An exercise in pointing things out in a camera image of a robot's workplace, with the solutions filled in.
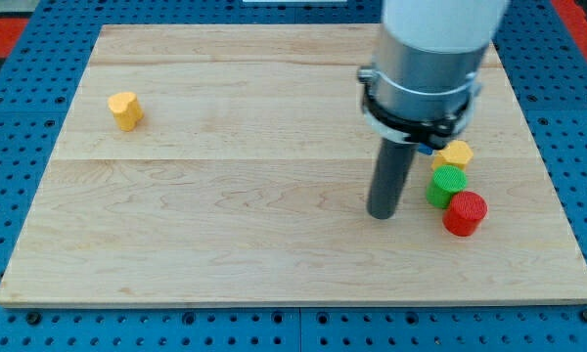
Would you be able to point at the red cylinder block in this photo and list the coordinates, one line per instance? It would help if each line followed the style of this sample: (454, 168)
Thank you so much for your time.
(465, 212)

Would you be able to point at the dark grey cylindrical pointer rod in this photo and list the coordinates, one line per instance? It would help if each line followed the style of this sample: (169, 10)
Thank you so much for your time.
(391, 170)

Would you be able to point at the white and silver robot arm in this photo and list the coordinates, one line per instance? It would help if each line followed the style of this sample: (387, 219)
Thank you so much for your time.
(421, 84)

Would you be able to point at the wooden board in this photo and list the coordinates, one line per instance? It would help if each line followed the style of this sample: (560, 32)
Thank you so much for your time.
(245, 184)

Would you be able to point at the yellow heart block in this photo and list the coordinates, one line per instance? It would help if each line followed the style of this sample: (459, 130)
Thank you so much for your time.
(126, 110)

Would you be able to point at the yellow hexagon block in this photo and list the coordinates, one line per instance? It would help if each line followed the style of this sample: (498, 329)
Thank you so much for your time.
(457, 153)

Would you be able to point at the green cylinder block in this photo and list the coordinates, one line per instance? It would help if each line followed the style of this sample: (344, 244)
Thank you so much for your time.
(446, 181)

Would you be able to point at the blue block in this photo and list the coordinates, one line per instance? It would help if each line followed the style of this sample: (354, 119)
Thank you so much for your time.
(423, 149)

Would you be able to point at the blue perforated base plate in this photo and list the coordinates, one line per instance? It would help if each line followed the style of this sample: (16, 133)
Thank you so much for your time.
(38, 80)

